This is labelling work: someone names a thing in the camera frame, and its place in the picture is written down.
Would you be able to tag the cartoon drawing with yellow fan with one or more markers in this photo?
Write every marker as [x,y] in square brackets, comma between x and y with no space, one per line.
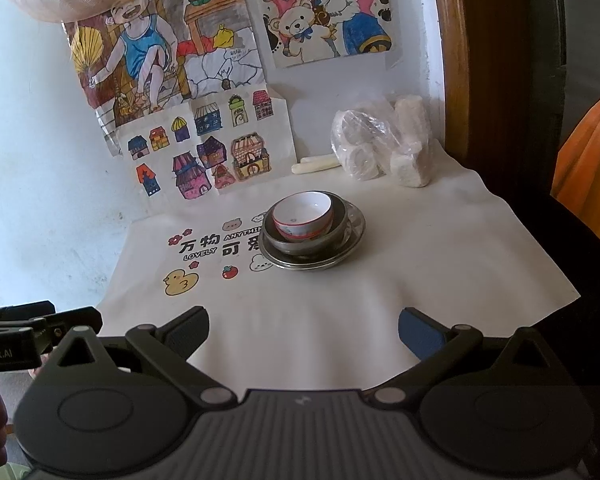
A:
[145,50]

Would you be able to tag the white printed tablecloth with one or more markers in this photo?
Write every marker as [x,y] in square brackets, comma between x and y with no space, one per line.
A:
[430,270]

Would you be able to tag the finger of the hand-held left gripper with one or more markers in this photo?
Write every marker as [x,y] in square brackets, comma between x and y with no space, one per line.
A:
[20,314]
[75,324]

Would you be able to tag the white bowl with red rim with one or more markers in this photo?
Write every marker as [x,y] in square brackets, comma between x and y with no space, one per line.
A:
[302,212]

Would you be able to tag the stainless steel bowl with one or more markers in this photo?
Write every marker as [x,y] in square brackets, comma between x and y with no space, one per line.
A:
[337,232]

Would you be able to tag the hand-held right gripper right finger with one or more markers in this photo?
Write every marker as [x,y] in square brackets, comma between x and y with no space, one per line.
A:
[420,336]

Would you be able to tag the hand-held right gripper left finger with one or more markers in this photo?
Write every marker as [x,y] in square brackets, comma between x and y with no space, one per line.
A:
[191,329]

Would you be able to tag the stainless steel plate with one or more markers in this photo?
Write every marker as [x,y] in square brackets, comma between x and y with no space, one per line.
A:
[352,235]

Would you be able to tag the plastic bag of white rolls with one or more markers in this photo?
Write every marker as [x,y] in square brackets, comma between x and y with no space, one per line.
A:
[375,145]

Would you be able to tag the orange cloth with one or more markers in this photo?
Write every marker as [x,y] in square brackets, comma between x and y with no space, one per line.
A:
[590,170]

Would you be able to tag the white stick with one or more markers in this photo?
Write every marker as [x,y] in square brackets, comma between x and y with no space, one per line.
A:
[320,160]
[315,168]

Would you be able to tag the colourful houses drawing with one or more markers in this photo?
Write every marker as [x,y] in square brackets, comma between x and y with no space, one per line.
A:
[200,145]

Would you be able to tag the teddy bear cartoon drawing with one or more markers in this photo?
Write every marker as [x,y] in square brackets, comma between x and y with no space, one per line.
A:
[325,15]

